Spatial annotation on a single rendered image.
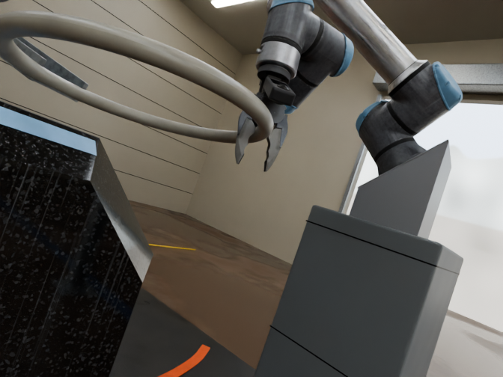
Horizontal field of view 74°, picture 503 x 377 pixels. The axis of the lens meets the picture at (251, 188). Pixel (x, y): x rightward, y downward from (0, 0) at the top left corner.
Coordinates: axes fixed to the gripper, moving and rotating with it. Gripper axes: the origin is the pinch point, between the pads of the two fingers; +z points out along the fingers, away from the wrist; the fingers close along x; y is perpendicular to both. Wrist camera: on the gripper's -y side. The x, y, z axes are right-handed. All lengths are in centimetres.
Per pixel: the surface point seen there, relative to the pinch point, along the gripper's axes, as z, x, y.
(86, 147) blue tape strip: 6.0, 31.8, 3.8
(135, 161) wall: -32, 99, 621
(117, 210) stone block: 16.8, 23.9, 8.3
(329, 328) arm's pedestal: 37, -39, 24
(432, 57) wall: -286, -304, 357
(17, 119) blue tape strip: 4.9, 41.4, -2.9
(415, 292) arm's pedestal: 20, -52, 8
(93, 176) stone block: 11.0, 28.7, 1.5
